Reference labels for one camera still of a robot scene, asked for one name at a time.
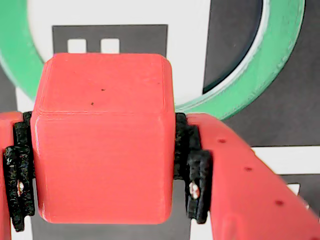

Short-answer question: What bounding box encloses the green ring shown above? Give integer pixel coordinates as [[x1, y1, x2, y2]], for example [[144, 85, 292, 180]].
[[0, 0, 306, 122]]

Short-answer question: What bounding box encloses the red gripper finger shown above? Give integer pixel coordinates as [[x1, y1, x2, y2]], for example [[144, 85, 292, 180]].
[[174, 112, 320, 240], [0, 111, 36, 240]]

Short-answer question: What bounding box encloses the red cube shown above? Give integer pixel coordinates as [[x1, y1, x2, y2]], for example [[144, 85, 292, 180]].
[[30, 52, 176, 225]]

